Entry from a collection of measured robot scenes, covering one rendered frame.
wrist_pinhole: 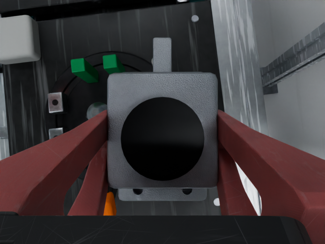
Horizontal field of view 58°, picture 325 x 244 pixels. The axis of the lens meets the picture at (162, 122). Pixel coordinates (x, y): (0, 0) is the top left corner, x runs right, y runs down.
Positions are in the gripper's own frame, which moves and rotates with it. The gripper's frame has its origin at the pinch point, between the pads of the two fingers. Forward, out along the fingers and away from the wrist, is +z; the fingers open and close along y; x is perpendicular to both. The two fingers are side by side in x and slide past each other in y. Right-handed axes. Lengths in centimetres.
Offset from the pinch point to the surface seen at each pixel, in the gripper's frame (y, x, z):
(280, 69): -13.3, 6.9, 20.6
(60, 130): 10.0, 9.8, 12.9
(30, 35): 13.9, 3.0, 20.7
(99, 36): 7.0, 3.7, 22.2
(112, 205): 3.7, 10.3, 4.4
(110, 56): 4.4, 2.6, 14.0
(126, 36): 3.9, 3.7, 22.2
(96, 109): 5.3, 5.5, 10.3
